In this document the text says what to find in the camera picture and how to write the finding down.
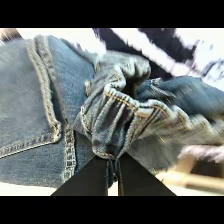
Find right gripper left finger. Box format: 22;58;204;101
51;155;110;197

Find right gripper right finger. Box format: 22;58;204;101
116;152;177;197

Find blue jeans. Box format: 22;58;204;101
0;34;224;190

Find black and white striped garment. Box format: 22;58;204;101
92;28;224;92

